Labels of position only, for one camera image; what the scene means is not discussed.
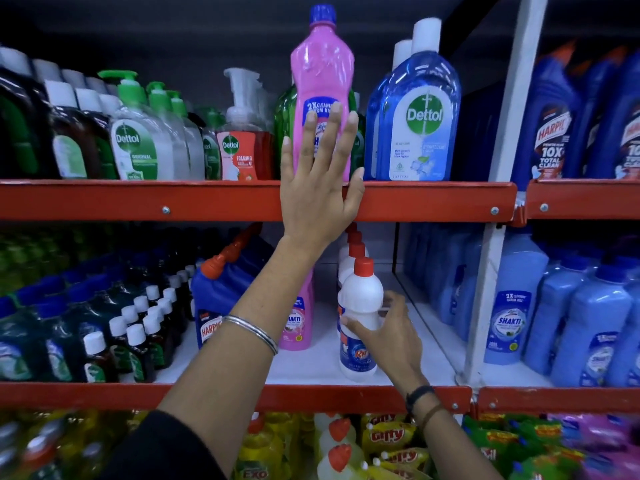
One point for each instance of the person's right hand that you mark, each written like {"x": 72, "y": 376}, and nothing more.
{"x": 397, "y": 344}

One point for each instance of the person's left hand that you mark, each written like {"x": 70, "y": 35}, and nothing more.
{"x": 312, "y": 199}

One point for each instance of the person's left little finger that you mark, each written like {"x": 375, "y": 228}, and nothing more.
{"x": 287, "y": 159}

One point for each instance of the person's right thumb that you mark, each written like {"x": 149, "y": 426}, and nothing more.
{"x": 360, "y": 328}

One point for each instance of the person's left thumb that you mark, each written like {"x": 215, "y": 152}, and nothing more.
{"x": 355, "y": 187}

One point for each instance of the person's left middle finger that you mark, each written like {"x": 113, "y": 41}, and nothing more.
{"x": 330, "y": 132}

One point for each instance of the white bottle with red cap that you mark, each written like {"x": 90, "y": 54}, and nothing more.
{"x": 359, "y": 299}
{"x": 353, "y": 236}
{"x": 354, "y": 250}

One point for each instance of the tall pink bottle blue cap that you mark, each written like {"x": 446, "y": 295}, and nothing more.
{"x": 322, "y": 69}

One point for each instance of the person's right forearm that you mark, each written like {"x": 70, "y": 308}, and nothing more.
{"x": 452, "y": 444}

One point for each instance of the person's left forearm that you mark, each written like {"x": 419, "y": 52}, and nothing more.
{"x": 250, "y": 324}

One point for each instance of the green glass-look bottle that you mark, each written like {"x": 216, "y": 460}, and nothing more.
{"x": 284, "y": 124}
{"x": 357, "y": 139}

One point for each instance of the red foaming pump bottle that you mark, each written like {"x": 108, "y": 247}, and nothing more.
{"x": 242, "y": 144}

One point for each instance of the blue liquid bottle white cap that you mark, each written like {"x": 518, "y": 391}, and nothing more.
{"x": 422, "y": 129}
{"x": 382, "y": 109}

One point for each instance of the short pink bottle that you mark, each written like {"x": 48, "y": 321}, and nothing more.
{"x": 299, "y": 324}

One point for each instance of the white shelf board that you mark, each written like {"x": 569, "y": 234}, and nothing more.
{"x": 310, "y": 367}

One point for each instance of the clear handwash green pump bottle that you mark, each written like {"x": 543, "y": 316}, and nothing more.
{"x": 212, "y": 149}
{"x": 172, "y": 129}
{"x": 192, "y": 139}
{"x": 137, "y": 139}

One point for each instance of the black wristband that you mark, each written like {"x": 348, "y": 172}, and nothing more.
{"x": 419, "y": 394}

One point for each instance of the silver bangle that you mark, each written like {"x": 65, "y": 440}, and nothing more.
{"x": 252, "y": 330}

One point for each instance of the white bottle red heart cap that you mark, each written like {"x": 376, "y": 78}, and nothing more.
{"x": 337, "y": 462}
{"x": 336, "y": 434}

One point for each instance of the brown thread wristband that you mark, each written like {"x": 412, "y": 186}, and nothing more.
{"x": 433, "y": 414}

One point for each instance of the pile of yellow red packets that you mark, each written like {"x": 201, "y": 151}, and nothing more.
{"x": 395, "y": 442}

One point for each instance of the blue cleaner bottle orange cap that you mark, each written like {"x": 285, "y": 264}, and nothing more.
{"x": 222, "y": 289}

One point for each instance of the red metal shelf beam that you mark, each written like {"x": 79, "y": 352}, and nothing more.
{"x": 585, "y": 199}
{"x": 555, "y": 399}
{"x": 100, "y": 396}
{"x": 150, "y": 200}

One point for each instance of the group of yellow dishwash bottles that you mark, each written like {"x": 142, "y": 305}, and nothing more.
{"x": 267, "y": 444}

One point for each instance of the pile of green pouches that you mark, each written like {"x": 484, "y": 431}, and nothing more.
{"x": 515, "y": 444}

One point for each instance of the group of light blue bottles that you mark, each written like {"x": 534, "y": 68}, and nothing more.
{"x": 565, "y": 314}

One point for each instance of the group of small brown bottles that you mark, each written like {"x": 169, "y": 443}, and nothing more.
{"x": 142, "y": 329}

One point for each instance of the row of dark blue cleaner bottles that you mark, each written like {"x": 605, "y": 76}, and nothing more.
{"x": 575, "y": 119}

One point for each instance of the black sleeve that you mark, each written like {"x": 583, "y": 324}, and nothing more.
{"x": 165, "y": 452}

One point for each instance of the row of large brown bottles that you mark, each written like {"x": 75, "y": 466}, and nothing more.
{"x": 55, "y": 124}

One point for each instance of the pile of purple pouches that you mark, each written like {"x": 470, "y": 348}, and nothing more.
{"x": 605, "y": 439}

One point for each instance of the group of green blue-capped bottles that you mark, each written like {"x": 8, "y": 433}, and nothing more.
{"x": 45, "y": 324}

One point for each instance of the group of yellow liquid bottles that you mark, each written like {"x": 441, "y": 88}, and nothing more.
{"x": 55, "y": 444}

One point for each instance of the white shelf upright post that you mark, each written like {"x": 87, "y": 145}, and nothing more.
{"x": 515, "y": 119}

